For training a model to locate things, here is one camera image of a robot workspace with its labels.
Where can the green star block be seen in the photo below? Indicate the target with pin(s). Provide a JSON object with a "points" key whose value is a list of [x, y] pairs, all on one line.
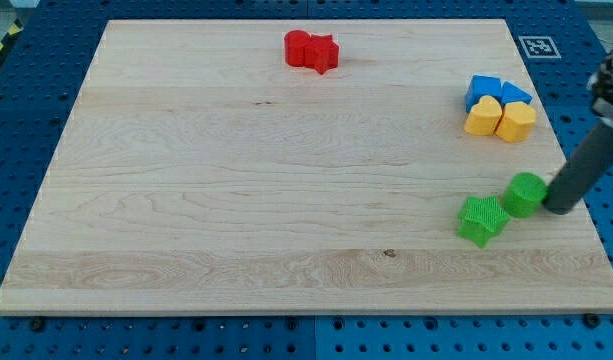
{"points": [[481, 219]]}

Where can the green cylinder block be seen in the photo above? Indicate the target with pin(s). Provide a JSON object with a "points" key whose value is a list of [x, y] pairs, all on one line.
{"points": [[523, 195]]}

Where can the wooden board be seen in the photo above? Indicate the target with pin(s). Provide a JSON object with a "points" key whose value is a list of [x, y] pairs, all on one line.
{"points": [[200, 174]]}

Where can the red star block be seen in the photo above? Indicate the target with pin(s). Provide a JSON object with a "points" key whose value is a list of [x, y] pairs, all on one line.
{"points": [[321, 53]]}

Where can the red cylinder block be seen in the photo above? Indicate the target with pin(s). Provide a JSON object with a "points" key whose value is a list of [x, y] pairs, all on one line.
{"points": [[295, 42]]}

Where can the yellow heart block left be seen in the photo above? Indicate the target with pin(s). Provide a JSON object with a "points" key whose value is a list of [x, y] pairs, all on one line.
{"points": [[484, 116]]}

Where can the yellow heart block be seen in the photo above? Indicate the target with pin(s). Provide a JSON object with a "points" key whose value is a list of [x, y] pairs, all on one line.
{"points": [[484, 116], [517, 122]]}

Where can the blue cube block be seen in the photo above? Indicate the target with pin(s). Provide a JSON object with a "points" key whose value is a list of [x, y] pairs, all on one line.
{"points": [[481, 85]]}

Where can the yellow heart block right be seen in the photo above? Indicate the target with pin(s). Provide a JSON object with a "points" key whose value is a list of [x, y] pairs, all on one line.
{"points": [[517, 122]]}

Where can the blue triangle block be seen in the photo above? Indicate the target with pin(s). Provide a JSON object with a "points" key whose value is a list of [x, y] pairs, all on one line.
{"points": [[512, 93]]}

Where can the white fiducial marker tag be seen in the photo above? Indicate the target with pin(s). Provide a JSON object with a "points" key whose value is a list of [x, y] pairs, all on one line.
{"points": [[539, 47]]}

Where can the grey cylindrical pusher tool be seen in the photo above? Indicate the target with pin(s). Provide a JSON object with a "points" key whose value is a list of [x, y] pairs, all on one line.
{"points": [[592, 158]]}

